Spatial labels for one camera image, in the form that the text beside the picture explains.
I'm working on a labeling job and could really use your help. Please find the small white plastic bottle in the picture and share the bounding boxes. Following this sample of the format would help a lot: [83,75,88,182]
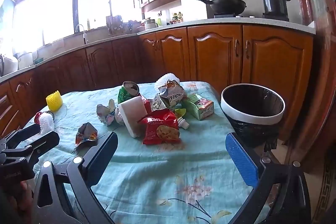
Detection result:
[176,116,190,131]

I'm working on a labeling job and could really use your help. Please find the wooden base cabinets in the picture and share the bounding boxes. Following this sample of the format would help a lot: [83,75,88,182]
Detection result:
[0,25,314,140]

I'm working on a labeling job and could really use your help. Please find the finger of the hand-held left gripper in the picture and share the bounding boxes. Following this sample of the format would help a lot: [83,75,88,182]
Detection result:
[0,123,42,148]
[5,132,60,159]

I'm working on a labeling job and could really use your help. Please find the white paper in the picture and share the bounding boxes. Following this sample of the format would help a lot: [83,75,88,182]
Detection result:
[96,99,116,126]

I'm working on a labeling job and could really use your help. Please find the white bowl with dark interior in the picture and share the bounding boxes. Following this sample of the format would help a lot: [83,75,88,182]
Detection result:
[220,84,286,153]

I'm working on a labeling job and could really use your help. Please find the kitchen window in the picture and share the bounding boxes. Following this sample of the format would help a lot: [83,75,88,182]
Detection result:
[0,0,143,56]

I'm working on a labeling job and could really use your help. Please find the white green snack bag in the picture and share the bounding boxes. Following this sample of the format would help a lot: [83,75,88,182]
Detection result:
[155,82,187,110]

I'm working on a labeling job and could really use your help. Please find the black wok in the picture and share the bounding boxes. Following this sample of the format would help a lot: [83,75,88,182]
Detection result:
[188,0,247,16]

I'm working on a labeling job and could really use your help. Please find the teal floral tablecloth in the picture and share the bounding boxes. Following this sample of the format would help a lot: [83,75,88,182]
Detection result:
[16,81,273,224]

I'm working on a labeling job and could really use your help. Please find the red milk carton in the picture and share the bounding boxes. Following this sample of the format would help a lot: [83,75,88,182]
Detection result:
[117,97,153,138]

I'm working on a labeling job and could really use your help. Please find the white kettle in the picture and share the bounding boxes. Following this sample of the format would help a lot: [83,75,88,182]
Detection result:
[0,54,19,75]

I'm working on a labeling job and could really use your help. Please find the patterned floor mat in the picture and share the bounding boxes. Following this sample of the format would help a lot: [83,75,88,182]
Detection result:
[311,153,336,224]

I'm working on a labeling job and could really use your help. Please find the large white foam fruit net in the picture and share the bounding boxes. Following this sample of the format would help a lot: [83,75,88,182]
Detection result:
[154,72,181,92]

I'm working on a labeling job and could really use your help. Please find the chrome faucet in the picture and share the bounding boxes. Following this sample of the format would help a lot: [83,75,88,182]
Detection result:
[75,24,88,45]

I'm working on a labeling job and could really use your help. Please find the green drink can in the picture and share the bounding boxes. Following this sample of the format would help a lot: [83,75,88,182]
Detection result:
[117,81,141,104]

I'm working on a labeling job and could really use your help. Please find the person's left hand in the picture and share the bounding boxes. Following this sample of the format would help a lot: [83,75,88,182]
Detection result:
[0,180,34,224]

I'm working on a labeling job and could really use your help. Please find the row of seasoning jars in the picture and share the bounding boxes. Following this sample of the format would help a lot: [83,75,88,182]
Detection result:
[168,12,183,24]

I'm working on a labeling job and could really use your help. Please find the green drink carton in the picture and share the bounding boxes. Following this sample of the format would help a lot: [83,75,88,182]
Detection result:
[182,93,214,121]

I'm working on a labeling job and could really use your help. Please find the white kitchen countertop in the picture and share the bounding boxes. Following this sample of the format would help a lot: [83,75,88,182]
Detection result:
[0,18,317,83]

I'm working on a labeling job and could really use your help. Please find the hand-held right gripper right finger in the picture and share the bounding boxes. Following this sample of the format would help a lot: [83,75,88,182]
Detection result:
[225,132,311,224]

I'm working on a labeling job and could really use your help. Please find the small white foam fruit net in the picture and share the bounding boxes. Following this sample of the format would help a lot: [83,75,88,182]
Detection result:
[39,112,55,135]

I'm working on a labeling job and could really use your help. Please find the wooden door frame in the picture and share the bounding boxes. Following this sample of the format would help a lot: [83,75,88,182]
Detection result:
[287,0,336,167]

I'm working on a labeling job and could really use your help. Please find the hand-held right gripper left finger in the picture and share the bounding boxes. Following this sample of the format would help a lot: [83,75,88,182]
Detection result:
[33,131,119,224]

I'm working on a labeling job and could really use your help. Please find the white lidded pot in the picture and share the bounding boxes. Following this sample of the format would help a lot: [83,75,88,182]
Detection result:
[144,17,159,30]

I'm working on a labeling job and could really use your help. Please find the red cookie snack bag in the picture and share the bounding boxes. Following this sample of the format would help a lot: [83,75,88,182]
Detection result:
[137,109,182,145]

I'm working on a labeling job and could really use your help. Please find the red wrapper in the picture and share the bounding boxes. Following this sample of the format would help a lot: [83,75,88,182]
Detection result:
[75,122,98,146]

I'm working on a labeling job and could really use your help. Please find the steel cooking pot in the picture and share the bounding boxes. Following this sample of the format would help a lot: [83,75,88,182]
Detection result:
[256,0,291,16]

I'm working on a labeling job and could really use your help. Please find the yellow foam fruit net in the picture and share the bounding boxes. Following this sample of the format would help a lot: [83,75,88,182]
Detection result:
[46,91,63,111]

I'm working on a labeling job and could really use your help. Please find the utensil rack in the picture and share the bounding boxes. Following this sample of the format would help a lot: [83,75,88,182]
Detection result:
[106,15,124,35]

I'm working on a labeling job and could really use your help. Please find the gas stove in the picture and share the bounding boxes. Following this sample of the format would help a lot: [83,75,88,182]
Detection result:
[214,12,290,22]

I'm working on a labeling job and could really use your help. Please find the white rice cooker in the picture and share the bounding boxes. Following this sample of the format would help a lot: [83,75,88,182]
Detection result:
[16,52,34,69]

